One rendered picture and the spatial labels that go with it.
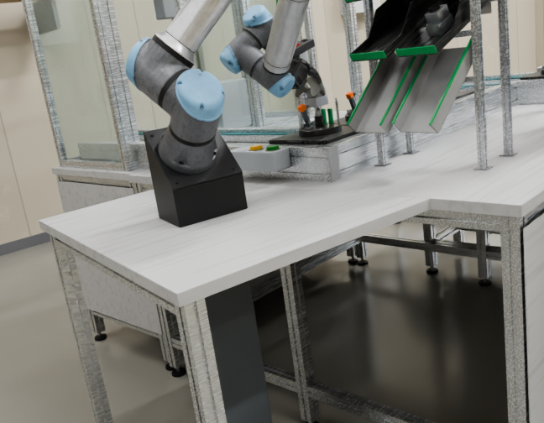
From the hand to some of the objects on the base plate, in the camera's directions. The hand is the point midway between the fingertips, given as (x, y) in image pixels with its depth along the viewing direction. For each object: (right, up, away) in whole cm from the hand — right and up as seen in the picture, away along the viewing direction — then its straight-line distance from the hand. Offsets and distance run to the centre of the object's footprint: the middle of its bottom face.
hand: (316, 91), depth 199 cm
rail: (-27, -25, +14) cm, 40 cm away
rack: (+38, -23, -10) cm, 45 cm away
